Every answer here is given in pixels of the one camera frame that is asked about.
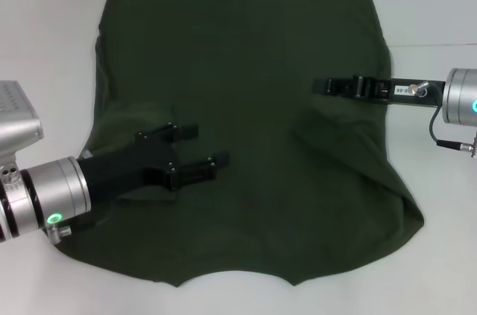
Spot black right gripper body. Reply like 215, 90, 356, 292
356, 74, 447, 108

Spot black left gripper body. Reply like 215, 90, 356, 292
76, 123, 178, 215

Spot dark green shirt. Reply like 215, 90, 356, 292
57, 0, 426, 288

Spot right arm gripper cable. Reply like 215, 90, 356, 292
408, 81, 477, 159

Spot arm gripper cable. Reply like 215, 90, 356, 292
408, 81, 477, 159
46, 223, 72, 246

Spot left arm gripper cable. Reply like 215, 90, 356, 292
46, 223, 72, 246

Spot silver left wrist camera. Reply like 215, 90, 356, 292
0, 80, 45, 167

